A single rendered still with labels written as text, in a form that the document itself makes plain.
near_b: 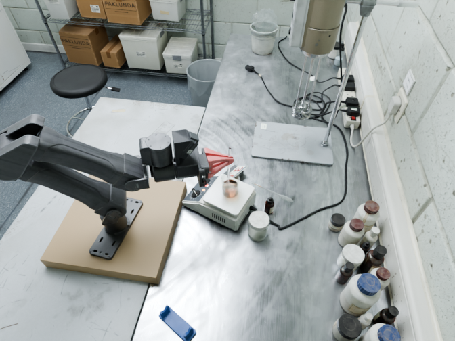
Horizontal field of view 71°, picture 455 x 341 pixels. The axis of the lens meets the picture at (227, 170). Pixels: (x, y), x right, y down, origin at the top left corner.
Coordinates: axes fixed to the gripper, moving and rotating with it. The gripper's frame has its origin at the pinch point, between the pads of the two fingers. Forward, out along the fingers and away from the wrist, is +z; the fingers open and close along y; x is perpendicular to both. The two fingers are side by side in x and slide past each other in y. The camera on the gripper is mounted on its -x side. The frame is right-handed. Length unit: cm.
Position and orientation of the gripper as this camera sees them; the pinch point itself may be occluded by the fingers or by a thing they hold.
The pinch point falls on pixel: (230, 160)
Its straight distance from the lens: 82.7
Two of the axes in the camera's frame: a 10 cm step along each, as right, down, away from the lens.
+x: -0.5, 6.7, 7.4
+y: -2.5, -7.3, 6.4
